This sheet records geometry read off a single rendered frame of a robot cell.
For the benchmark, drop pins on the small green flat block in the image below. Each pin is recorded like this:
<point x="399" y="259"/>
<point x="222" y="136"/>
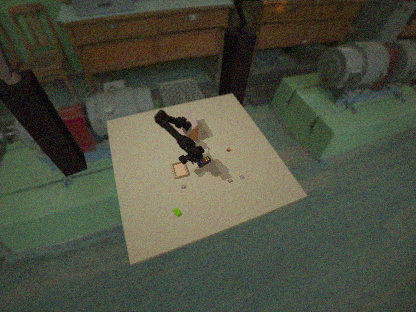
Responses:
<point x="176" y="212"/>

